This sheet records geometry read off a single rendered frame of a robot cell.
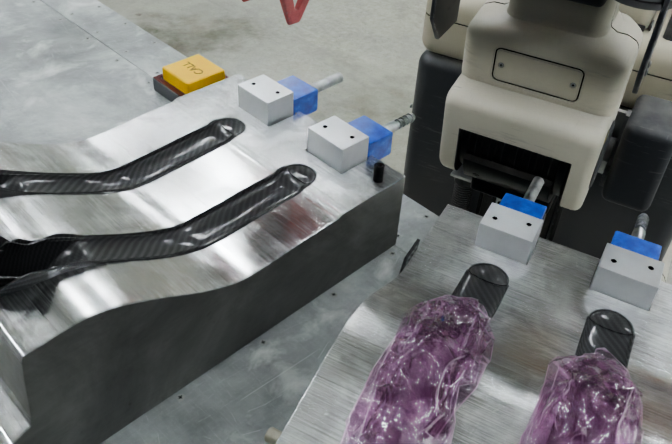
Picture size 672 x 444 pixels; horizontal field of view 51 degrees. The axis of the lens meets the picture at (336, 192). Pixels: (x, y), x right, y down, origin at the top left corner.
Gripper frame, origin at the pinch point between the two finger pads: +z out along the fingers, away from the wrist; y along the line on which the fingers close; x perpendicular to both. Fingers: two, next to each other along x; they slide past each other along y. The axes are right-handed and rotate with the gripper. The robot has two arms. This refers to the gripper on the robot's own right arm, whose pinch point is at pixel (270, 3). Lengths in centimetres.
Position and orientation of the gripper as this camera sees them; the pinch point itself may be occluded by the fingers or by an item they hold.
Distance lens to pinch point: 71.0
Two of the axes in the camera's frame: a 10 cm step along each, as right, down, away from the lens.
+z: -0.6, 7.9, 6.1
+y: 7.0, 4.7, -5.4
